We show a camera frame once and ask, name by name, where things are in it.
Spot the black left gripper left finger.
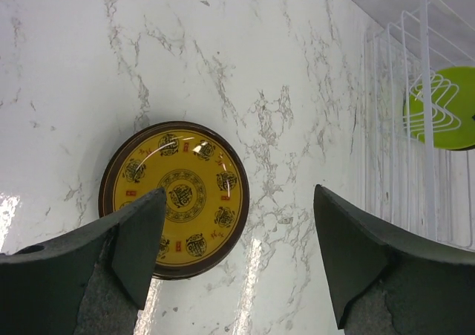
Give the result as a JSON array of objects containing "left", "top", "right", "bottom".
[{"left": 1, "top": 189, "right": 166, "bottom": 334}]

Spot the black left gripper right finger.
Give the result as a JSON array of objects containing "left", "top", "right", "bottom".
[{"left": 313, "top": 185, "right": 474, "bottom": 334}]

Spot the yellow brown patterned plate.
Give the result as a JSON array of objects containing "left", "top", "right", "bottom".
[{"left": 98, "top": 121, "right": 250, "bottom": 280}]

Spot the lime green plate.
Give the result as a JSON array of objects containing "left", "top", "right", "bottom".
[{"left": 403, "top": 66, "right": 474, "bottom": 151}]

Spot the white wire dish rack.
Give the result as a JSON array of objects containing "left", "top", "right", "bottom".
[{"left": 364, "top": 0, "right": 474, "bottom": 250}]

